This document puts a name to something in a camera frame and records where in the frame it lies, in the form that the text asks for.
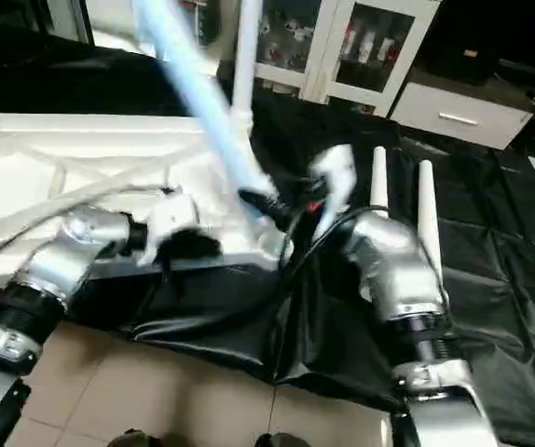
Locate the white drawer unit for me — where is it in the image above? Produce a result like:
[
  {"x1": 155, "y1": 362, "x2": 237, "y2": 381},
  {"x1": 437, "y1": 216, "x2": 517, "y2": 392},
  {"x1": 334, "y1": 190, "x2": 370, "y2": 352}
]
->
[{"x1": 389, "y1": 81, "x2": 535, "y2": 152}]

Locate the white plastic table leg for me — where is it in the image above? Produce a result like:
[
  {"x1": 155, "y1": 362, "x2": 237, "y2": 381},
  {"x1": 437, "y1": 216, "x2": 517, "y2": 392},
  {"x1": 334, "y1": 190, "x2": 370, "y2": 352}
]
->
[
  {"x1": 135, "y1": 0, "x2": 294, "y2": 269},
  {"x1": 418, "y1": 159, "x2": 443, "y2": 273},
  {"x1": 231, "y1": 0, "x2": 265, "y2": 142},
  {"x1": 371, "y1": 145, "x2": 391, "y2": 213}
]

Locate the black left robot foot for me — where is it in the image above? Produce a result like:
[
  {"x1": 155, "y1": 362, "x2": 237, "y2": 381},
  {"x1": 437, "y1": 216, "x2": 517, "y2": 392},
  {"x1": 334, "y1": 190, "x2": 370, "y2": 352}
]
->
[{"x1": 107, "y1": 428, "x2": 158, "y2": 447}]

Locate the black robot foot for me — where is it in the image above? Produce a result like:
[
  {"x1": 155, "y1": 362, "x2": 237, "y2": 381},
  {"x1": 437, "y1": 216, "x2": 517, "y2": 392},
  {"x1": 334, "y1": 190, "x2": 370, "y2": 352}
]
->
[
  {"x1": 107, "y1": 428, "x2": 158, "y2": 447},
  {"x1": 253, "y1": 430, "x2": 312, "y2": 447}
]

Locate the black equipment box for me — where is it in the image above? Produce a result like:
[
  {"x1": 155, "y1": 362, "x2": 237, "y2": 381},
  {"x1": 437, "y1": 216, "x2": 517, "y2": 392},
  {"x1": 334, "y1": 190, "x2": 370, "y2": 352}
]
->
[{"x1": 431, "y1": 0, "x2": 520, "y2": 85}]

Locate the black work surface mat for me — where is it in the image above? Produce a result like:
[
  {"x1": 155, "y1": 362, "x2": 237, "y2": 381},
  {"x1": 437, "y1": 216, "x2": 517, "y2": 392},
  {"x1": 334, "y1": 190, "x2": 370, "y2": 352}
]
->
[{"x1": 0, "y1": 33, "x2": 535, "y2": 439}]

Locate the white glass door cabinet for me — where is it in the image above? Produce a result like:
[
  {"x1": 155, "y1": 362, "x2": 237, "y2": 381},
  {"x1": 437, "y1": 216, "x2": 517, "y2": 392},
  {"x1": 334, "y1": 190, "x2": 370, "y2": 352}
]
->
[{"x1": 249, "y1": 0, "x2": 442, "y2": 105}]

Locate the white plastic table top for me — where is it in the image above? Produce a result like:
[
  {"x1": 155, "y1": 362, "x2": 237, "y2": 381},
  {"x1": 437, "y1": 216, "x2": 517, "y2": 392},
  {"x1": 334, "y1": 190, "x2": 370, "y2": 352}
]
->
[{"x1": 0, "y1": 106, "x2": 296, "y2": 277}]

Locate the black right robot foot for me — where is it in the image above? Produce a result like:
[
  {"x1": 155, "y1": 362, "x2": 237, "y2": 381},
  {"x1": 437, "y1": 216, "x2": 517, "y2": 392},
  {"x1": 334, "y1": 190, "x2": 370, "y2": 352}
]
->
[{"x1": 253, "y1": 430, "x2": 312, "y2": 447}]

